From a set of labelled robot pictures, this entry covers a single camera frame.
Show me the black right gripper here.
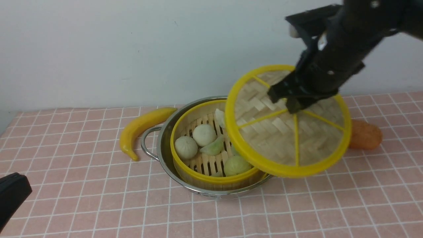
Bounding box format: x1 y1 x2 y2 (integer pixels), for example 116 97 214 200
267 20 365 114

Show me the yellow woven steamer lid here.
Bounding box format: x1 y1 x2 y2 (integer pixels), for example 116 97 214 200
224 64 352 178

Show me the yellow bamboo steamer basket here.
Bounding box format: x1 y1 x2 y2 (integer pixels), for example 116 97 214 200
170 98 269 191

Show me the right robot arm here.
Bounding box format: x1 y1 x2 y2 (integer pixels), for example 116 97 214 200
286 0 422 114

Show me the stainless steel pot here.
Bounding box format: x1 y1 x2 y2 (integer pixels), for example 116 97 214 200
140 96 272 199

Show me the white dumpling at rim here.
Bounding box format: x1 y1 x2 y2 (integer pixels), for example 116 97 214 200
214 108 226 129

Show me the green round bun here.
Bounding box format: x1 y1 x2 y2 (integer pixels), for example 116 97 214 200
223 156 252 177

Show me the pale green dumpling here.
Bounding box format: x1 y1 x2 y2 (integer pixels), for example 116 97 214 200
200 136 225 156

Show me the white round bun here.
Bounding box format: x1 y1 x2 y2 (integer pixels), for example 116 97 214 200
174 136 198 161
192 124 217 147

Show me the yellow banana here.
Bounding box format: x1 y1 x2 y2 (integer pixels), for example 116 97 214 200
119 107 177 161

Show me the pink checkered tablecloth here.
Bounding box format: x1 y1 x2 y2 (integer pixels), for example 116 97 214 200
0 92 423 238

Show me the black left gripper tip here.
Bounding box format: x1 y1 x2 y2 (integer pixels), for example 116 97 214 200
0 172 33 232

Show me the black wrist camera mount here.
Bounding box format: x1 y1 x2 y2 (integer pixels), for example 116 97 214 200
285 4 342 47

